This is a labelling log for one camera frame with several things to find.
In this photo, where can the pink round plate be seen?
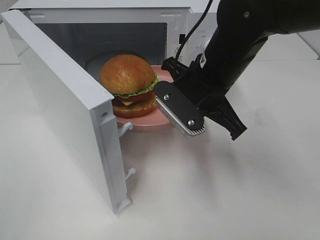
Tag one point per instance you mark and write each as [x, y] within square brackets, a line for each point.
[153, 121]

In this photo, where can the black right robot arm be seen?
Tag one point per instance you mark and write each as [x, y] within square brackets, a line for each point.
[244, 26]

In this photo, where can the toy hamburger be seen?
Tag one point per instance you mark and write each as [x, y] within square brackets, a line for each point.
[131, 80]

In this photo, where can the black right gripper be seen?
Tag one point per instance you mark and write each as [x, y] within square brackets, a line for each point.
[192, 89]

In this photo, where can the white microwave door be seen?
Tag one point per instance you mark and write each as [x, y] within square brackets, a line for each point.
[77, 107]

